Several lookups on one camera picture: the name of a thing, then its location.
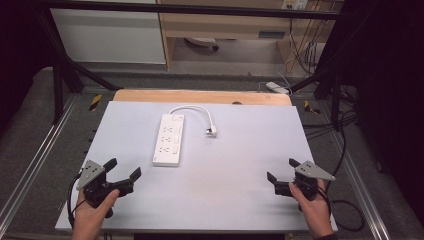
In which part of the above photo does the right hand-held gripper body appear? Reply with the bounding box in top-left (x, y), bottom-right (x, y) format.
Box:
top-left (274, 160), bottom-right (336, 202)

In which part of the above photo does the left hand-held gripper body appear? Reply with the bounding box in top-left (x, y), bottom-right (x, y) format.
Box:
top-left (76, 160), bottom-right (135, 208)

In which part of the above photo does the white power strip cable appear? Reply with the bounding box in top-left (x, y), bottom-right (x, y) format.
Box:
top-left (168, 104), bottom-right (214, 132)

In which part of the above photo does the person's right hand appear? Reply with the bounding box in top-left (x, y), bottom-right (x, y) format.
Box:
top-left (289, 179), bottom-right (334, 238)

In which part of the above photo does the person's left hand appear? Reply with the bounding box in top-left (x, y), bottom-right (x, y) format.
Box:
top-left (71, 189), bottom-right (120, 240)

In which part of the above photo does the yellow black tape strip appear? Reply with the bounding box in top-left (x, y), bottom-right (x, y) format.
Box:
top-left (303, 99), bottom-right (321, 115)
top-left (88, 93), bottom-right (103, 112)

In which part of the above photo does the small white power strip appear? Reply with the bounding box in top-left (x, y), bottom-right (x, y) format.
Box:
top-left (265, 81), bottom-right (291, 96)

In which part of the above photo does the wooden board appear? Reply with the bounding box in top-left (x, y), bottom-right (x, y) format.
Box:
top-left (112, 88), bottom-right (293, 107)

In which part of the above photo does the black curtain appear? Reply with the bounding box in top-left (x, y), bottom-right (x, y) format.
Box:
top-left (333, 0), bottom-right (424, 228)
top-left (0, 0), bottom-right (56, 134)

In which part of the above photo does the white cabinet panel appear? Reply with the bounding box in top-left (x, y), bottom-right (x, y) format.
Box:
top-left (49, 0), bottom-right (167, 65)

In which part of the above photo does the white device under desk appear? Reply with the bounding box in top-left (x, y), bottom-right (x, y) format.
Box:
top-left (184, 36), bottom-right (220, 52)

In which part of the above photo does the light wooden desk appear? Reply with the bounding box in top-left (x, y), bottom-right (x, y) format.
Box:
top-left (156, 0), bottom-right (344, 71)

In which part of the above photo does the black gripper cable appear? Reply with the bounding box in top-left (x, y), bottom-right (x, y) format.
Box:
top-left (316, 111), bottom-right (366, 233)
top-left (67, 172), bottom-right (84, 230)

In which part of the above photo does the aluminium floor rail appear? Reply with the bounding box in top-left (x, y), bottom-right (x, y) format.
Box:
top-left (0, 94), bottom-right (82, 229)
top-left (328, 131), bottom-right (392, 240)

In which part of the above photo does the bundle of hanging cables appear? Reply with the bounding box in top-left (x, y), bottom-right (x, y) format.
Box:
top-left (287, 8), bottom-right (329, 75)

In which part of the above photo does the white wall socket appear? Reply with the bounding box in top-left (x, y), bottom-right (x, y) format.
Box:
top-left (281, 0), bottom-right (309, 11)

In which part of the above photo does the black metal frame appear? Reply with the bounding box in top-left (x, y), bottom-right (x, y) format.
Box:
top-left (34, 0), bottom-right (348, 126)

